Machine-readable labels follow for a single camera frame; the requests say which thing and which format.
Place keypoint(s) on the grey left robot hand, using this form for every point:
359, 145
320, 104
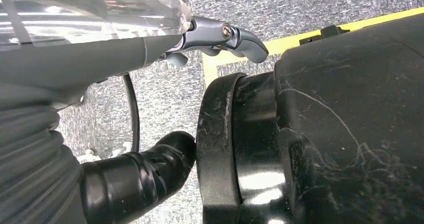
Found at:
82, 60

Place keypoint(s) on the yellow floor tape square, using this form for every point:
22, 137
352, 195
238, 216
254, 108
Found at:
281, 44

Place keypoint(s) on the white knobbed object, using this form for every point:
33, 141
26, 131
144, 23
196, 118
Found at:
89, 156

